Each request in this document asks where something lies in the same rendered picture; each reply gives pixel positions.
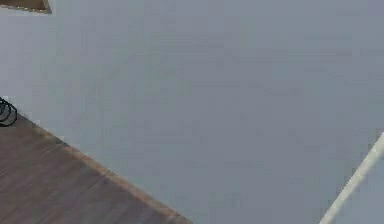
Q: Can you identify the white door frame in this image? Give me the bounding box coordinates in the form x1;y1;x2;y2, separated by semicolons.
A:
318;132;384;224

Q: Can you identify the brown framed picture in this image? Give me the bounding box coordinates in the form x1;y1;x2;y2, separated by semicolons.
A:
0;0;53;15

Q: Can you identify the black wire ring object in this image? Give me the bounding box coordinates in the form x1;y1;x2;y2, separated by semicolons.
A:
0;96;18;128

